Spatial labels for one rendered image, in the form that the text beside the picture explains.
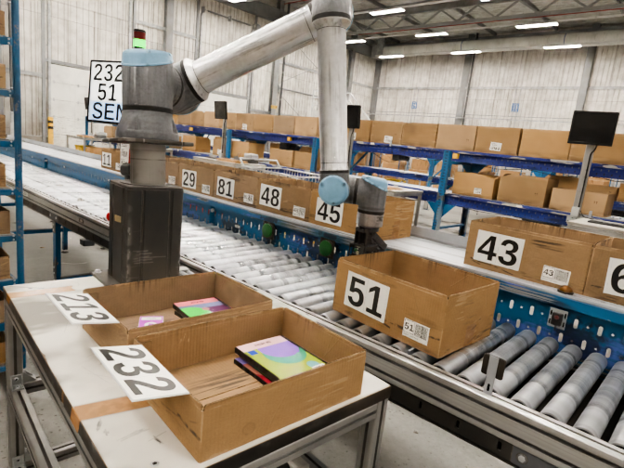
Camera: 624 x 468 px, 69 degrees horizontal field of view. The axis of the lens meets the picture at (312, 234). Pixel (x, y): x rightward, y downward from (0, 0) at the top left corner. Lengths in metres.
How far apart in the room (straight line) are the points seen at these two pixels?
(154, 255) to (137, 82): 0.53
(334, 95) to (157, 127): 0.54
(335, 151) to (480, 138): 5.35
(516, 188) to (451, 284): 4.70
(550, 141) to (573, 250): 4.78
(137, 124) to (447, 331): 1.06
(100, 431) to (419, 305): 0.79
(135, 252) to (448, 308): 0.93
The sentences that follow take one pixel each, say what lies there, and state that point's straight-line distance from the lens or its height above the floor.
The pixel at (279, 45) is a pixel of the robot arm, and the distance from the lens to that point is 1.59.
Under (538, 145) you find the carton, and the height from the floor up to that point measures 1.53.
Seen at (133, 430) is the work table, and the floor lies 0.75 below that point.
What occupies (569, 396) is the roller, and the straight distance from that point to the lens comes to 1.27.
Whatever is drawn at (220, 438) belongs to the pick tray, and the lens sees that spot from 0.81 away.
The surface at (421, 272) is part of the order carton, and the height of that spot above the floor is 0.87.
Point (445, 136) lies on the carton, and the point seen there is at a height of 1.56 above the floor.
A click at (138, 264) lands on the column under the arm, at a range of 1.51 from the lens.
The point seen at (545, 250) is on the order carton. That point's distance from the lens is 1.65.
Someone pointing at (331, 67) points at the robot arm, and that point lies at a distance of 1.41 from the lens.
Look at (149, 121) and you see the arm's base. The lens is 1.47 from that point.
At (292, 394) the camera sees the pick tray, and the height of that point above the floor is 0.81.
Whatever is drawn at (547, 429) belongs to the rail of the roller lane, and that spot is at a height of 0.74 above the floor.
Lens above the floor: 1.26
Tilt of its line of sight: 11 degrees down
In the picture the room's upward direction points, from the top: 6 degrees clockwise
